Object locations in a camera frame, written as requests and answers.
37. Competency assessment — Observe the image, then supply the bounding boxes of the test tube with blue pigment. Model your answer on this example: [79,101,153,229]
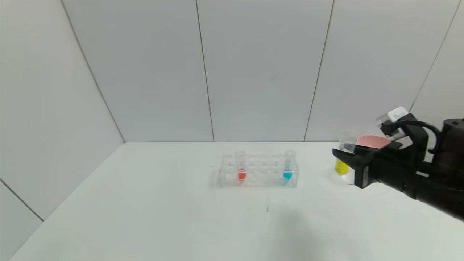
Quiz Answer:
[284,151,295,181]

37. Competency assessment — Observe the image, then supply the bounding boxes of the test tube with yellow pigment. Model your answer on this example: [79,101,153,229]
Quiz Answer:
[335,130,358,177]

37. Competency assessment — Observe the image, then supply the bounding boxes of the test tube with red pigment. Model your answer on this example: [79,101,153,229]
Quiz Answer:
[236,151,246,181]

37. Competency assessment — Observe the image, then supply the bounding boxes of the clear plastic test tube rack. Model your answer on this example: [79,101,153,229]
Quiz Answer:
[219,154,299,188]

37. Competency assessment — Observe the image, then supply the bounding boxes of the pink plastic bowl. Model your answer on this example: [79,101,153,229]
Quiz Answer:
[357,135,393,149]

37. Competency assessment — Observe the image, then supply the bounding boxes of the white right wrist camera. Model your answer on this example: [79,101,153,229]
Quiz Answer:
[376,107,409,128]

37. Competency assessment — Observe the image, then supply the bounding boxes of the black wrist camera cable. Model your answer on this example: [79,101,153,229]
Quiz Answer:
[395,120,441,145]

